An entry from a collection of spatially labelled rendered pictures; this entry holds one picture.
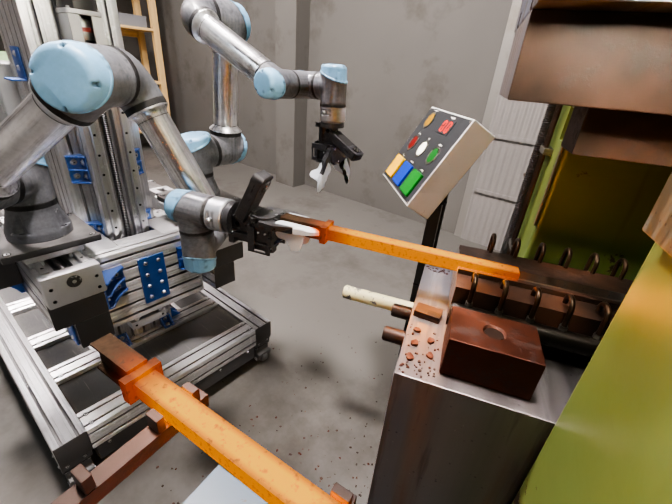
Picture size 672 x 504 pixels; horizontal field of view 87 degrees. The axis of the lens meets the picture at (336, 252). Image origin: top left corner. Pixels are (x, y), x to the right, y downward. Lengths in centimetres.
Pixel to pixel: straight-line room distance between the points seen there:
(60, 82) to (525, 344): 86
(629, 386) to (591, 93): 32
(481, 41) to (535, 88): 279
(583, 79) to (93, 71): 75
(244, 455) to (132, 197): 113
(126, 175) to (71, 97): 59
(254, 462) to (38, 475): 137
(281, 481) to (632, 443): 30
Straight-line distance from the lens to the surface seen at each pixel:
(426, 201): 104
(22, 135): 95
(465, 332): 53
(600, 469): 44
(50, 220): 123
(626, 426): 41
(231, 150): 144
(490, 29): 330
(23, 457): 180
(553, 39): 53
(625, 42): 54
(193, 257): 87
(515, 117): 315
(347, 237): 67
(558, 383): 62
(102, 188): 137
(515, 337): 55
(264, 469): 40
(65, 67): 83
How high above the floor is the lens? 129
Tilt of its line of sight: 27 degrees down
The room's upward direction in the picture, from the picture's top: 5 degrees clockwise
